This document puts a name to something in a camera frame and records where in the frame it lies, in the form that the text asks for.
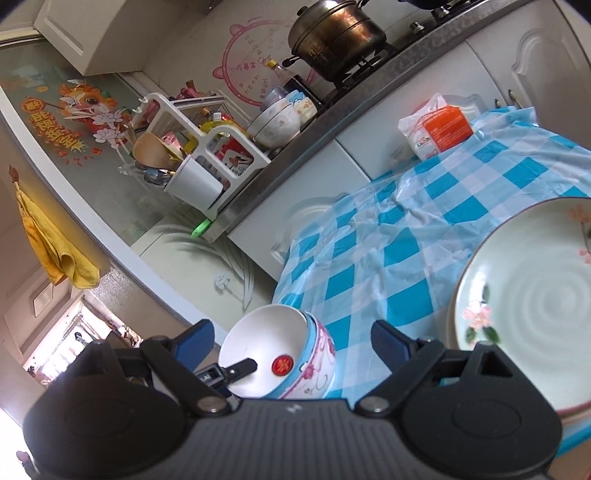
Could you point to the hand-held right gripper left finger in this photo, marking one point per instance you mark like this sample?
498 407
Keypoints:
194 344

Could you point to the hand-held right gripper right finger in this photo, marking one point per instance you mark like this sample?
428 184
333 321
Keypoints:
392 344

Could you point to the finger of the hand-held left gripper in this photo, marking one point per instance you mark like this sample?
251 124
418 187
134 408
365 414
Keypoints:
240 368

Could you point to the red and white bowl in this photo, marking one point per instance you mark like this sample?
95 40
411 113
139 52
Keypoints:
258 332

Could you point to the white plate grey flower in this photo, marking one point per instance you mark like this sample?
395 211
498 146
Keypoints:
449 318

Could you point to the white bowl purple flower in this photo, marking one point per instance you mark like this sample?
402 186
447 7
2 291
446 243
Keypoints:
325 364

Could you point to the blue cartoon bowl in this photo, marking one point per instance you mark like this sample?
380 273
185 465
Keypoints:
310 337

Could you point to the green flower plate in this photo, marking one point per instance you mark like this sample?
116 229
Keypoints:
531 286

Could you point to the blue checked tablecloth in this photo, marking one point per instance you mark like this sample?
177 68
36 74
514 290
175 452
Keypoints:
392 240

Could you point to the green clip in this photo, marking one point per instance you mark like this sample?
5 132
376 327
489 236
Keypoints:
201 229

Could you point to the white cabinet door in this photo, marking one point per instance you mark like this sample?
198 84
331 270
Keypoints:
378 124
286 217
545 46

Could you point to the white utensil holder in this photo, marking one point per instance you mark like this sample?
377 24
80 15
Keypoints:
194 182

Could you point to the metal utensil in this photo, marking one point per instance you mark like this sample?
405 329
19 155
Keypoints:
152 175

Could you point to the yellow towel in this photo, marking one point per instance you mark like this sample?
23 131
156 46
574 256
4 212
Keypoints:
51 240

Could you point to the red printed packet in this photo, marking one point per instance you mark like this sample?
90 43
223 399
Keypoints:
235 161

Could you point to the wooden spoon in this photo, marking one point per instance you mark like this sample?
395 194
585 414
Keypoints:
150 150

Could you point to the white plastic bag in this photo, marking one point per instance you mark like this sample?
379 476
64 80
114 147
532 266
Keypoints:
413 136

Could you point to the white dish rack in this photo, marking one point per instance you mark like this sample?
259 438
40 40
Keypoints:
221 131

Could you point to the yellow bottle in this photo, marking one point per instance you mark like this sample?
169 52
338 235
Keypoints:
212 125

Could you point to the orange packet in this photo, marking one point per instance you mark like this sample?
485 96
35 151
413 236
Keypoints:
445 124

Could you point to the white patterned bowl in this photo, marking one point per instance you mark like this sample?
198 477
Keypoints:
277 110
281 131

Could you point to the blue yellow printed cup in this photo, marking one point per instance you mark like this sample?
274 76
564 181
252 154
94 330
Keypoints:
304 108

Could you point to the clear plastic cup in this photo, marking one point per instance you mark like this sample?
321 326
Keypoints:
276 94

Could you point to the festive window sticker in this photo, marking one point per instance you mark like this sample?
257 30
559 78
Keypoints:
83 101

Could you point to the dark sauce bottle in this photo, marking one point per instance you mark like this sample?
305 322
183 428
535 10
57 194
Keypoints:
298 85

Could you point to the gas stove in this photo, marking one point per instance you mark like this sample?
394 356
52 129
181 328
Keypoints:
369 64

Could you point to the steel kitchen countertop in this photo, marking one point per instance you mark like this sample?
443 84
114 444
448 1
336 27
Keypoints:
443 48

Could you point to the steel steamer pot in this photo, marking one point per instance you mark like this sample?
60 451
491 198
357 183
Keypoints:
341 41

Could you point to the white upper cabinet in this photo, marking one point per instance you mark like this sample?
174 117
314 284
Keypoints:
115 37

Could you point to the white wall switch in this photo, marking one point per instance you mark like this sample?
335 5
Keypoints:
45 299

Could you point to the red wall hook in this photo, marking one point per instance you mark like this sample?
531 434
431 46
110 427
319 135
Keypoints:
14 175

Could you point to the pink round wall sticker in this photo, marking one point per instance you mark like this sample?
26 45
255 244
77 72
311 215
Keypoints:
244 60

